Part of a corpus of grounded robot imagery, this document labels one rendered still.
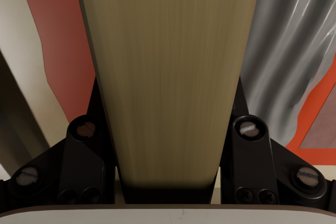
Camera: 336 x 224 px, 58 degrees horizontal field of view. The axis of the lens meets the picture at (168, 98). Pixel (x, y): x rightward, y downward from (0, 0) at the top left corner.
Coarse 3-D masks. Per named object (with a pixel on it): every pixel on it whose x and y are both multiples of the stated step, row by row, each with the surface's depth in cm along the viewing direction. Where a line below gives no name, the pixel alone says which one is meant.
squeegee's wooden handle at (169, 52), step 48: (96, 0) 5; (144, 0) 4; (192, 0) 4; (240, 0) 5; (96, 48) 5; (144, 48) 5; (192, 48) 5; (240, 48) 5; (144, 96) 6; (192, 96) 6; (144, 144) 7; (192, 144) 7; (144, 192) 9; (192, 192) 9
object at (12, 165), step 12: (0, 108) 25; (0, 120) 25; (0, 132) 25; (12, 132) 27; (0, 144) 25; (12, 144) 27; (0, 156) 25; (12, 156) 27; (24, 156) 30; (0, 168) 26; (12, 168) 27; (120, 192) 36; (216, 192) 36
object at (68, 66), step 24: (48, 0) 18; (72, 0) 18; (48, 24) 20; (72, 24) 20; (48, 48) 21; (72, 48) 21; (48, 72) 23; (72, 72) 23; (72, 96) 25; (312, 96) 25; (312, 120) 27; (288, 144) 30; (312, 144) 30
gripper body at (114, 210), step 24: (0, 216) 7; (24, 216) 7; (48, 216) 7; (72, 216) 7; (96, 216) 7; (120, 216) 7; (144, 216) 7; (168, 216) 7; (192, 216) 7; (216, 216) 7; (240, 216) 7; (264, 216) 7; (288, 216) 7; (312, 216) 7
